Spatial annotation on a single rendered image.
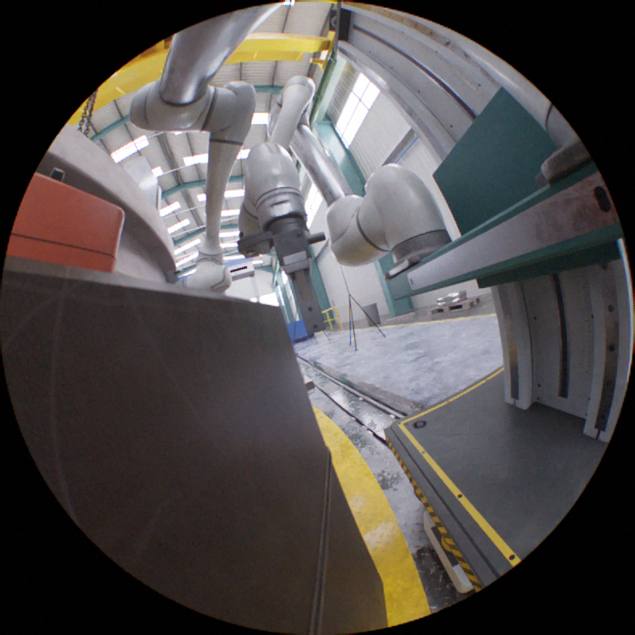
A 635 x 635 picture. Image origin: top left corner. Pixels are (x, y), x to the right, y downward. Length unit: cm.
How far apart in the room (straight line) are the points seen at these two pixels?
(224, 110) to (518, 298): 77
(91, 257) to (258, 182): 31
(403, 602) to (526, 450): 45
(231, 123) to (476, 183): 56
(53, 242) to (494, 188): 55
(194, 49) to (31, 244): 29
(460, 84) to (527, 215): 45
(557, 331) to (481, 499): 35
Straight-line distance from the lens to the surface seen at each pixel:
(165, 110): 53
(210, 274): 75
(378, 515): 83
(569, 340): 53
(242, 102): 63
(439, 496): 44
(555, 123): 26
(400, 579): 70
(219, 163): 63
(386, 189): 52
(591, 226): 22
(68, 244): 18
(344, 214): 64
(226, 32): 33
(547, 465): 48
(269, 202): 38
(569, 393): 58
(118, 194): 128
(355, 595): 16
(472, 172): 50
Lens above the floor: 67
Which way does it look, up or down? 1 degrees up
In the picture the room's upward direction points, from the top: 17 degrees counter-clockwise
